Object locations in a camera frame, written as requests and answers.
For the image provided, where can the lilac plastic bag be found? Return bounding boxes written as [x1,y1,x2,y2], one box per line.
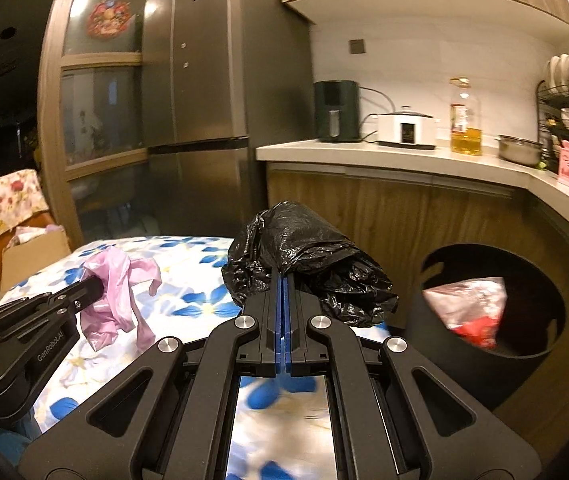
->
[79,247,162,352]

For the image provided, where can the black plastic bag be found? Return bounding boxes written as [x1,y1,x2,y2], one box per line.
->
[222,200,399,327]

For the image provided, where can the black trash bin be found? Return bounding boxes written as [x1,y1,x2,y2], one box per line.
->
[405,244,566,410]

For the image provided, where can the floral blue white tablecloth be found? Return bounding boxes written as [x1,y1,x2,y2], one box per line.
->
[0,235,391,480]

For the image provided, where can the red white clear bag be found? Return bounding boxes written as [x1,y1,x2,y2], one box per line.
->
[423,276,508,349]

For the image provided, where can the chair with floral cover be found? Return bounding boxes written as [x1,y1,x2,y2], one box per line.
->
[0,169,71,295]

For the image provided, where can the wooden lower cabinets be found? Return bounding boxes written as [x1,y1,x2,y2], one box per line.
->
[267,162,569,465]

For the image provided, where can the white slow cooker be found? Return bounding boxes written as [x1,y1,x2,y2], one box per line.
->
[377,106,437,150]

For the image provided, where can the steel bowl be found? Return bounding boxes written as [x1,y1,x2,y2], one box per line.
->
[497,134,542,168]

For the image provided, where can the wooden glass door cabinet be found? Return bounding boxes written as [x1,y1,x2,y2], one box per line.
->
[37,0,158,247]

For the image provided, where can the cooking oil bottle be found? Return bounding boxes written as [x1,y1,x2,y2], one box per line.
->
[449,77,482,156]

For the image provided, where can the black air fryer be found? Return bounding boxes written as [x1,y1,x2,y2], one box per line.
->
[313,80,360,143]

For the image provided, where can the black dish rack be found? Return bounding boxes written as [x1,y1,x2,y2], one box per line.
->
[536,54,569,172]

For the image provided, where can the dark steel refrigerator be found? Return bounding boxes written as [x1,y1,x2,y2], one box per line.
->
[141,0,313,237]

